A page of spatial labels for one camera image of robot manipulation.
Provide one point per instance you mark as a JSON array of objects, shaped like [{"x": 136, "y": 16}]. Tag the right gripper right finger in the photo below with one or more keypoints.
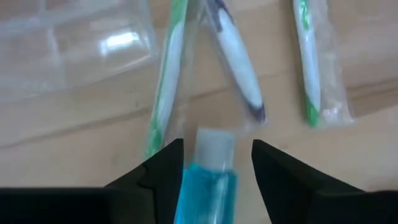
[{"x": 311, "y": 199}]

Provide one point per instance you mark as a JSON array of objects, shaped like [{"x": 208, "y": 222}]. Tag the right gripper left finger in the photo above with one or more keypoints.
[{"x": 93, "y": 205}]

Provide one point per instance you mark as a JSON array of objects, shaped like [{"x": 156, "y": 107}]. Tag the blue mouthwash bottle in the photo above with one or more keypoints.
[{"x": 205, "y": 193}]

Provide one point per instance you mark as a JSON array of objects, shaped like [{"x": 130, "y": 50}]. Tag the green toothbrush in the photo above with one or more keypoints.
[
  {"x": 311, "y": 62},
  {"x": 171, "y": 71}
]

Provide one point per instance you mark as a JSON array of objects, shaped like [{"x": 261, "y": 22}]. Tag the clear acrylic organizer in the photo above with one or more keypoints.
[{"x": 77, "y": 46}]

